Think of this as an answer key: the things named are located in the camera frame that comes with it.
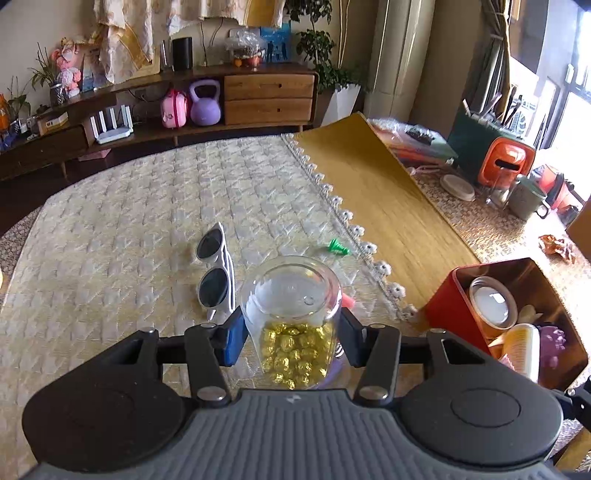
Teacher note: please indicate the teal book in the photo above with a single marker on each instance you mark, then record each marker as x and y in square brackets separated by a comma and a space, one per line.
[438, 145]

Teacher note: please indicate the pale green mug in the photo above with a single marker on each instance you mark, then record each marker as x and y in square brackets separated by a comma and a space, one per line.
[526, 198]

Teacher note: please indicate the purple kettlebell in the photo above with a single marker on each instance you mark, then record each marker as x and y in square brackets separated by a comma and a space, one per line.
[205, 110]

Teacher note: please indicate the white power outlet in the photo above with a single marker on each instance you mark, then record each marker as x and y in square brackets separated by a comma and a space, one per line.
[141, 95]

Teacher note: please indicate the orange snack wrapper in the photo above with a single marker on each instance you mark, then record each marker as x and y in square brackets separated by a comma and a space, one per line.
[558, 247]

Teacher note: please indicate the small cardboard box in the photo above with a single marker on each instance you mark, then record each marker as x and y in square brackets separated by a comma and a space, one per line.
[53, 123]

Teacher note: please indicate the clear glass cup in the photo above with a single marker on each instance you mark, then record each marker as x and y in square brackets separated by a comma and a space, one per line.
[501, 194]

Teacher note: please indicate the orange snack box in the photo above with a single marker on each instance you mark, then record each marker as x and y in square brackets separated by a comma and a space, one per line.
[2, 113]

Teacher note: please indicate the red tin box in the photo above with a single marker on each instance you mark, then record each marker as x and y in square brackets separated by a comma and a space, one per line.
[443, 300]

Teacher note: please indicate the white round lid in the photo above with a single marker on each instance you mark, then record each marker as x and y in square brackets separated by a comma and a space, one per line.
[457, 187]

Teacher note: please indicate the white sunglasses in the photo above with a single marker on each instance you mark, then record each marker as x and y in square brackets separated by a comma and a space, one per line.
[212, 281]

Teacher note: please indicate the small leafy plant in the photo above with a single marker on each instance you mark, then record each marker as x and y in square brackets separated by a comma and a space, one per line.
[17, 99]

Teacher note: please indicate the pink tube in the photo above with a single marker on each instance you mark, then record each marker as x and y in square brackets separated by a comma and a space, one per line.
[349, 302]

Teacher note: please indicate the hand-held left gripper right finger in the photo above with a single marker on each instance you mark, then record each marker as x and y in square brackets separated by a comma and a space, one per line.
[351, 337]

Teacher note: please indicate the green orange utensil holder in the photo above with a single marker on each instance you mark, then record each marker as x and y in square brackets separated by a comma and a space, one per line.
[505, 159]

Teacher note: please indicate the blue toy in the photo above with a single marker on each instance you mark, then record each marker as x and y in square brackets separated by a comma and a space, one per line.
[6, 141]

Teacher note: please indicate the dark crumpled object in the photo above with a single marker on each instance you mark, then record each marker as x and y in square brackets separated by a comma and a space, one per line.
[419, 134]

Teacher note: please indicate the wooden television cabinet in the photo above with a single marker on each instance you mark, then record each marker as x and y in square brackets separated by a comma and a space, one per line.
[152, 78]

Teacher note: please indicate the red appliance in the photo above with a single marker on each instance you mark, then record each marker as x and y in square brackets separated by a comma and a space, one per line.
[554, 184]

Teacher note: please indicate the patterned sheet cloth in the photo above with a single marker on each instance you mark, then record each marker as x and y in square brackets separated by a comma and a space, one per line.
[138, 32]

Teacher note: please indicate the yellow mat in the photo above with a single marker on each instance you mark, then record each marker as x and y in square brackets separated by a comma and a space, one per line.
[383, 194]

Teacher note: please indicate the clear plastic bag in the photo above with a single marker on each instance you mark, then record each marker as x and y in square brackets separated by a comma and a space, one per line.
[385, 124]

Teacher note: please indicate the purple bumpy toy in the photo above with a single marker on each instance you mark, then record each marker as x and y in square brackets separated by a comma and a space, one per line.
[553, 346]

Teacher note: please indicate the black cylinder speaker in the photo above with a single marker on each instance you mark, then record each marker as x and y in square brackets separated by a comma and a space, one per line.
[182, 53]

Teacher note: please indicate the quilted white mat lace trim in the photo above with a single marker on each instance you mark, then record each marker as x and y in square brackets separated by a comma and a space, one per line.
[138, 221]

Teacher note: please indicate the small plant in striped vase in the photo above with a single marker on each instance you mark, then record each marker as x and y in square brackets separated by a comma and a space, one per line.
[57, 94]

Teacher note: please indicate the blue picture card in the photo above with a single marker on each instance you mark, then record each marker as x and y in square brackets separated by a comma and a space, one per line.
[276, 44]

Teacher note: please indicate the grey curtain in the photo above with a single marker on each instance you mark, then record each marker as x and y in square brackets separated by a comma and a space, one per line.
[480, 50]

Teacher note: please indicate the pink toy suitcase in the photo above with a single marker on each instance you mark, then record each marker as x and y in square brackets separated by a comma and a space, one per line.
[174, 110]

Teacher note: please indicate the glass jar of gold candies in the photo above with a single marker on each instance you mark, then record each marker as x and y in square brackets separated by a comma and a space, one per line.
[291, 318]

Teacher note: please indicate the wooden drawer front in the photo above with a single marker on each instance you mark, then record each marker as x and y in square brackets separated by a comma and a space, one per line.
[268, 111]
[268, 86]

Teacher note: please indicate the pink doll bouquet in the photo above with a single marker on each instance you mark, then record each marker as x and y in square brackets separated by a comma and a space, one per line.
[69, 69]

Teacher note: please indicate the white router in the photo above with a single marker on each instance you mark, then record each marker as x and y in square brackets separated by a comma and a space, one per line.
[113, 134]

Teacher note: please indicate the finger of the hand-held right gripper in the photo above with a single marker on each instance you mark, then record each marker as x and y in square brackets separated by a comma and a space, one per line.
[579, 397]

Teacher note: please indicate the bagged fruit bowl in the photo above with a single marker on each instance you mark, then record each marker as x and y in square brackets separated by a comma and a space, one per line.
[244, 48]

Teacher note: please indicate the potted green tree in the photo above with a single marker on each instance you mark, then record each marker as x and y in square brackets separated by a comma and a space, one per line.
[318, 46]

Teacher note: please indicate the round metal tin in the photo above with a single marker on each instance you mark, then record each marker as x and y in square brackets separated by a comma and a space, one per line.
[491, 304]

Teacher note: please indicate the beige standing air conditioner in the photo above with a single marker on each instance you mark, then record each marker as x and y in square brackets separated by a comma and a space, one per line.
[401, 50]

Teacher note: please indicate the small green toy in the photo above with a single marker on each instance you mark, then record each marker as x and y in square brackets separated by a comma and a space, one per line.
[338, 248]

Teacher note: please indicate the pink flat box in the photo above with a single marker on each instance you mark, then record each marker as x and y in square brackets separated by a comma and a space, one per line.
[94, 155]

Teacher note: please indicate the white bottle yellow label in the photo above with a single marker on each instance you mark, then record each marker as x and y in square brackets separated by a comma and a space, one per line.
[524, 350]

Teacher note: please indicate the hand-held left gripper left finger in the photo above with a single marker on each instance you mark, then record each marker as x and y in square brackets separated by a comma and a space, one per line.
[235, 341]

